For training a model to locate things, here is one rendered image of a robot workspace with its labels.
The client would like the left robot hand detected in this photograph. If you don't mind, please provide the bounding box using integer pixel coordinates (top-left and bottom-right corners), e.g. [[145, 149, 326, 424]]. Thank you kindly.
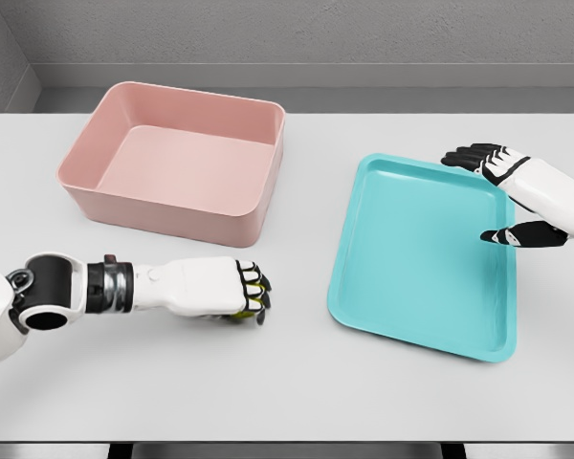
[[166, 255, 275, 327]]

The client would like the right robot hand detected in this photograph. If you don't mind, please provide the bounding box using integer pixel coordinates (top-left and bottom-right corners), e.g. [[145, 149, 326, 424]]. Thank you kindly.
[[440, 142, 574, 251]]

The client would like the yellow-green tennis ball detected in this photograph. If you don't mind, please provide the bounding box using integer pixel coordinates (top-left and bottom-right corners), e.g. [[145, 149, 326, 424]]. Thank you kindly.
[[232, 280, 269, 320]]

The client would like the pink plastic basket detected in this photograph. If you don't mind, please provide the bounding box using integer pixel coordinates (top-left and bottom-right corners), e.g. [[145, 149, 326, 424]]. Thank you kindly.
[[55, 79, 287, 250]]

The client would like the blue plastic tray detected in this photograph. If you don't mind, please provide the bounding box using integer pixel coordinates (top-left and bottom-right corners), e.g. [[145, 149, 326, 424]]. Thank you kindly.
[[325, 152, 519, 365]]

